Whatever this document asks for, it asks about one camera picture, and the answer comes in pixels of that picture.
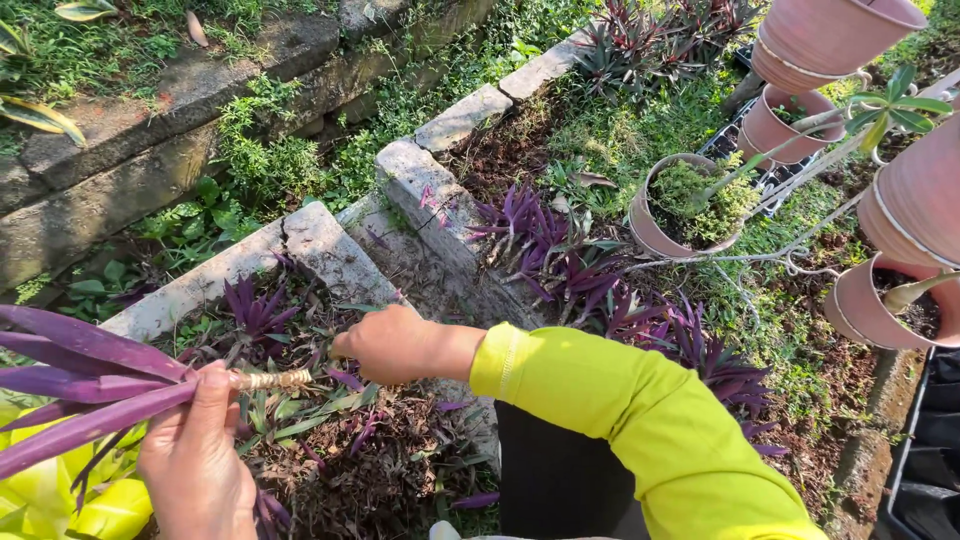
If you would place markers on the purple leafy plant cutting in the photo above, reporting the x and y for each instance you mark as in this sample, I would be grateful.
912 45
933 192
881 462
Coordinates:
90 375

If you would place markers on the person's right fingers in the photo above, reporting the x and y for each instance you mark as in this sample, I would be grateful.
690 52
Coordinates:
349 346

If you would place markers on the white metal pot rack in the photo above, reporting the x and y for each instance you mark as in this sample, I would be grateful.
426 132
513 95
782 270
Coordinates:
780 259

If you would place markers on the yellow-green leafy plant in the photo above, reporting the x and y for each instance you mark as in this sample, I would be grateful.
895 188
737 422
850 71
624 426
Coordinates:
45 502

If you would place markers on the black seedling tray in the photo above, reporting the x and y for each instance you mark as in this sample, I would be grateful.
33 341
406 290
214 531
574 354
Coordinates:
724 139

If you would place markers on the pink pot with green moss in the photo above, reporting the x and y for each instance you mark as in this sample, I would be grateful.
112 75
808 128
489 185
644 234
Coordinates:
652 225

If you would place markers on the green leafy stemmed plant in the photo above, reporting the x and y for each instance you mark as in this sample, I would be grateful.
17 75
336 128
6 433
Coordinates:
892 109

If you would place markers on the mossy stone retaining wall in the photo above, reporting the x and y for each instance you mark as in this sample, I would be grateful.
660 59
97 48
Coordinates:
135 157

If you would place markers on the row of purple plants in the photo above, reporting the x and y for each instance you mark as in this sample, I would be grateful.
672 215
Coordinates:
577 277

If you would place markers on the person's white shoe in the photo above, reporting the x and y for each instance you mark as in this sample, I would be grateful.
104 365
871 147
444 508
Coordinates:
444 531

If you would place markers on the person's black trousers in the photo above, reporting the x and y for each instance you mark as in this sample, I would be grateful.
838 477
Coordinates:
562 480

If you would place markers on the pink pot with white rim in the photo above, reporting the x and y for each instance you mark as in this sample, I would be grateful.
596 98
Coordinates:
915 202

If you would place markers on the black plastic bin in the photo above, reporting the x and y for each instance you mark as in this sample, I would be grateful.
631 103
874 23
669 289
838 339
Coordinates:
930 450

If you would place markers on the person's right hand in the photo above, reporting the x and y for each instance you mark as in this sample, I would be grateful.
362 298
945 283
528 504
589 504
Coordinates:
394 345

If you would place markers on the pink pot with thick stem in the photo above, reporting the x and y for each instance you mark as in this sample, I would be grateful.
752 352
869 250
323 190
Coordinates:
859 307

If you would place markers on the stack of pink plastic pots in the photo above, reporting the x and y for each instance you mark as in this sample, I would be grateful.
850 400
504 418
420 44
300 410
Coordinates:
825 37

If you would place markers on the variegated long-leaf plant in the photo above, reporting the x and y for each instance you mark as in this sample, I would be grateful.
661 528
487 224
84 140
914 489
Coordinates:
41 116

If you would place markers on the dark red bromeliad plants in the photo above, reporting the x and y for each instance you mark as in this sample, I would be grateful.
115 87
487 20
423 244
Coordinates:
652 41

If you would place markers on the person's left hand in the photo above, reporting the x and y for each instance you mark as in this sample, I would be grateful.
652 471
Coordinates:
195 465

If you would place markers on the small purple bedded plant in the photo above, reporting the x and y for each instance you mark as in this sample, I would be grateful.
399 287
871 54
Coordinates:
256 311

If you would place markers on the pink pot with small weeds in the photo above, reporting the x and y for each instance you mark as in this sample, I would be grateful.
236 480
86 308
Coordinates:
765 131

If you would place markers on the grey concrete curb block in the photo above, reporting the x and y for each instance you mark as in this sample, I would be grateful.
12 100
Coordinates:
461 118
195 289
334 255
420 187
540 69

